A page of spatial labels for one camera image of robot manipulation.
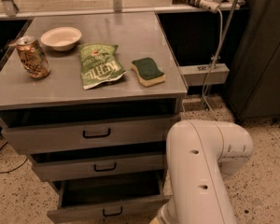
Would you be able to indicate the grey bottom drawer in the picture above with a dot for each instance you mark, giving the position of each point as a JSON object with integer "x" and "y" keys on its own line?
{"x": 109, "y": 196}

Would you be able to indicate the grey drawer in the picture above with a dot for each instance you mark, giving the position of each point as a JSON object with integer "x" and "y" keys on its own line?
{"x": 109, "y": 196}
{"x": 72, "y": 127}
{"x": 99, "y": 161}

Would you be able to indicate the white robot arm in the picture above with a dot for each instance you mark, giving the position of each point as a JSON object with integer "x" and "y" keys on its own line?
{"x": 200, "y": 155}

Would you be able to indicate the grey middle drawer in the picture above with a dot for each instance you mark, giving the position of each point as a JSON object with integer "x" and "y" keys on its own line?
{"x": 99, "y": 161}

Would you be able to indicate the grey drawer cabinet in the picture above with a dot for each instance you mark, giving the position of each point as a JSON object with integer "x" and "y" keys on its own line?
{"x": 137, "y": 36}

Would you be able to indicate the grey top drawer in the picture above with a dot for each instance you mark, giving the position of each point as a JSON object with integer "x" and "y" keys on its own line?
{"x": 72, "y": 127}

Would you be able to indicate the green yellow sponge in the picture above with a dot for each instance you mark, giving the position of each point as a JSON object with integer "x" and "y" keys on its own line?
{"x": 147, "y": 72}

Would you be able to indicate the green chip bag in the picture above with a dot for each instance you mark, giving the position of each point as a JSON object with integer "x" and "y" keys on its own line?
{"x": 99, "y": 65}

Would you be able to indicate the dark cabinet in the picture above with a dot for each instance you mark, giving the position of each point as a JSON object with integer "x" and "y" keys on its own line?
{"x": 253, "y": 87}

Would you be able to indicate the gold soda can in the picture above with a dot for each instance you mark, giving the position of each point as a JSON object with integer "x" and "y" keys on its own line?
{"x": 33, "y": 57}

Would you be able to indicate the white paper bowl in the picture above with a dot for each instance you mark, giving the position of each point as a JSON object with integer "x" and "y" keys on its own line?
{"x": 62, "y": 38}

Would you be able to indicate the white power adapter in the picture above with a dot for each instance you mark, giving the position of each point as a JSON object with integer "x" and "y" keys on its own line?
{"x": 209, "y": 5}

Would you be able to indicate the metal railing shelf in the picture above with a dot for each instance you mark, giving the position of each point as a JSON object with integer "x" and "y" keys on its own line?
{"x": 109, "y": 3}

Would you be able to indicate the grey metal bracket box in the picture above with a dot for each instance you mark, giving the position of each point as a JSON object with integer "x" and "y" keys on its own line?
{"x": 198, "y": 75}

